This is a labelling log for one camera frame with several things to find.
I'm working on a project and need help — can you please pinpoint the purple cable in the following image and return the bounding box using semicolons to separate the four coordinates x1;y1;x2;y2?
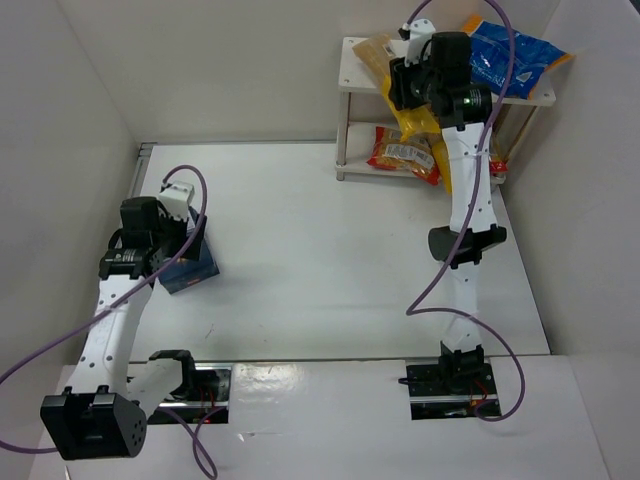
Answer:
405;0;528;422
0;164;220;480

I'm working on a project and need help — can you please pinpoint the blue pasta bag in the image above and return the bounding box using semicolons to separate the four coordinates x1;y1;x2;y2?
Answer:
462;15;573;99

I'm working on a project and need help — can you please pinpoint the blue Barilla pasta box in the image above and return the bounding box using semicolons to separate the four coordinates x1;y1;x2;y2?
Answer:
158;216;220;295

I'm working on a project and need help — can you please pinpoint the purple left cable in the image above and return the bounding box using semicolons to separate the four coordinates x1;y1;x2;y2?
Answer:
0;164;220;480

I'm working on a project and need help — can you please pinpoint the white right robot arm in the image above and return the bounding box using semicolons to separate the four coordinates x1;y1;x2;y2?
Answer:
389;31;507;395

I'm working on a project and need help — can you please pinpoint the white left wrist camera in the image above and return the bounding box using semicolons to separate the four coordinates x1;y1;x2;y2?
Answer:
158;181;195;222

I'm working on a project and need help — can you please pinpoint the tan pasta bag on shelf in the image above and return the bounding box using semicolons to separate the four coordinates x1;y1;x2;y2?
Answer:
352;34;399;87

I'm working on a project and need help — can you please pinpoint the white two-tier shelf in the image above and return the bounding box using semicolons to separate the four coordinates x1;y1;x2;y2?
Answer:
335;37;556;181

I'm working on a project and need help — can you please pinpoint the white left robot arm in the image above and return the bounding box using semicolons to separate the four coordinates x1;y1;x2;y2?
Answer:
40;194;199;461

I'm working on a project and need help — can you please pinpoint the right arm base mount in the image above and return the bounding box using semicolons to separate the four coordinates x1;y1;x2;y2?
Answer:
397;362;502;420

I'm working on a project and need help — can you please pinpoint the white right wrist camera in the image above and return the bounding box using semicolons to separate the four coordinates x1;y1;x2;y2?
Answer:
399;18;436;67

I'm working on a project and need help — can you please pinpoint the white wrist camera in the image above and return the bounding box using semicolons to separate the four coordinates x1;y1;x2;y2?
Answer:
158;181;195;222
399;18;436;67

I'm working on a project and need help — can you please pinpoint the yellow pasta bag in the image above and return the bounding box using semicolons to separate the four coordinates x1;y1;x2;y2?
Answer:
381;75;441;140

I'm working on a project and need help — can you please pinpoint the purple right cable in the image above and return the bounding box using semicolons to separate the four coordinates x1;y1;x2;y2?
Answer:
405;0;528;422

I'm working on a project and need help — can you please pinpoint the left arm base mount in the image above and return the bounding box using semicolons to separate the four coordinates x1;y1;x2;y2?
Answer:
147;362;232;426

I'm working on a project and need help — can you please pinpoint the red orange pasta bag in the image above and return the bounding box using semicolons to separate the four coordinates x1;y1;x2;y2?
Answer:
367;126;440;186

